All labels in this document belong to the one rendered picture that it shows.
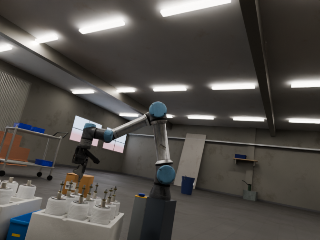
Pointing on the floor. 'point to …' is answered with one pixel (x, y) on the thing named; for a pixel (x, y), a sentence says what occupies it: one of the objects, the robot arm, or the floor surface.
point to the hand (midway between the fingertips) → (80, 178)
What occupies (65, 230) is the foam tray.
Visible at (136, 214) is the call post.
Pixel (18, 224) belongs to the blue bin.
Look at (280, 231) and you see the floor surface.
